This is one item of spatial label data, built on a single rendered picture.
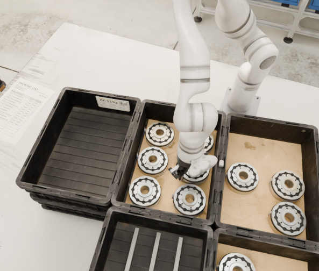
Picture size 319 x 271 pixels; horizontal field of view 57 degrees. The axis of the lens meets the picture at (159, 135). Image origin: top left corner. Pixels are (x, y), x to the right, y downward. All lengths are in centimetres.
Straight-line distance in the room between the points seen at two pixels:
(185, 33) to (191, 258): 62
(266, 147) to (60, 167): 73
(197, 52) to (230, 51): 202
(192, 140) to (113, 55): 91
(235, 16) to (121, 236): 69
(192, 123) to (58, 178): 55
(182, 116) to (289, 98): 86
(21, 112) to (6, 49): 159
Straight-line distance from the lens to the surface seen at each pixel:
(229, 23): 80
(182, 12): 69
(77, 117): 117
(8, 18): 333
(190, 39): 67
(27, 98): 149
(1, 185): 129
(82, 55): 160
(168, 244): 93
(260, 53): 99
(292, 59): 276
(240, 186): 98
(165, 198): 97
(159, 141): 103
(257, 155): 108
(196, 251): 93
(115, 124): 112
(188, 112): 68
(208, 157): 83
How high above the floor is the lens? 174
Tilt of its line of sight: 58 degrees down
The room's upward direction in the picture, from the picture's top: 1 degrees counter-clockwise
